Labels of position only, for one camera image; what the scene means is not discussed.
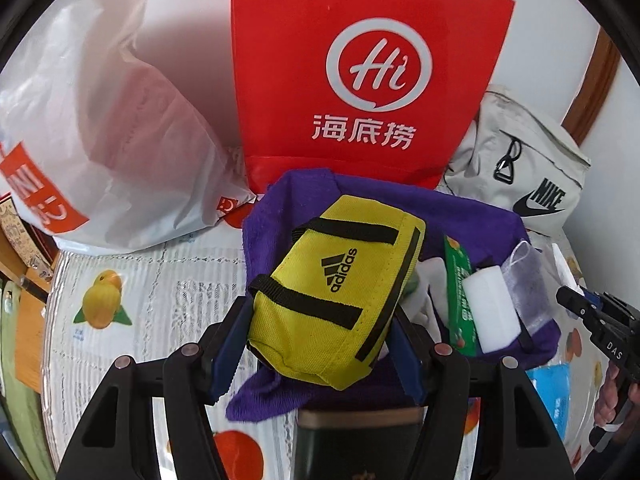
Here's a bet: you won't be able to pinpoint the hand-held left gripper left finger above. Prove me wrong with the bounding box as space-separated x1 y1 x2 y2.
55 295 256 480

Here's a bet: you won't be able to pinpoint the fruit printed bedsheet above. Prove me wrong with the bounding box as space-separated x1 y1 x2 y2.
40 180 616 480

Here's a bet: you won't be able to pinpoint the white sponge block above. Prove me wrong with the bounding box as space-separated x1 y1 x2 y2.
461 266 523 356

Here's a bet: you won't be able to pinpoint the green tissue packet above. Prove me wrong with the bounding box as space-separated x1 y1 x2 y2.
444 235 483 356

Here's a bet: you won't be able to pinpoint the blue tissue pack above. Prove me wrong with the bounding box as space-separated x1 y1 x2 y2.
525 362 573 436

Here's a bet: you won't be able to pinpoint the purple towel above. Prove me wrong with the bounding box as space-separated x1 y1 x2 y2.
225 167 561 423

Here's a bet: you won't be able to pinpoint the white plastic bag orange label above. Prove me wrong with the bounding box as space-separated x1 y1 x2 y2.
0 0 261 253

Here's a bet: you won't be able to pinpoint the red paper bag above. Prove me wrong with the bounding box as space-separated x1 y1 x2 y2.
230 0 516 196

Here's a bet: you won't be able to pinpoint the white cloth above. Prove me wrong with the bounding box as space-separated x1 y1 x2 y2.
400 257 458 333

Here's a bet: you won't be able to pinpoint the person's right hand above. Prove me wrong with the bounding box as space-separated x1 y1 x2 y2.
592 360 623 428

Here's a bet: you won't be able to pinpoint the framed patterned sign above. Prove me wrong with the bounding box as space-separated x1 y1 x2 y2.
0 195 56 281

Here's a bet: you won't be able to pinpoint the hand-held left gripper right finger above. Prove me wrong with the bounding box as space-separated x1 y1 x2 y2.
387 305 576 480

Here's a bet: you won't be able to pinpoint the yellow bag black straps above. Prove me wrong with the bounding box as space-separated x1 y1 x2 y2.
246 195 427 391

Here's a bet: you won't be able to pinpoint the wooden headboard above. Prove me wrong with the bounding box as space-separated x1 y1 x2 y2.
562 25 621 146

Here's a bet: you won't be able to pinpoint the grey waist bag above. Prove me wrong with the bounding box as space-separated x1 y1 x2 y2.
442 85 592 233

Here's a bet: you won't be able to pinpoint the light green cloth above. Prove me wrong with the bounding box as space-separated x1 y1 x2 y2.
0 280 53 480

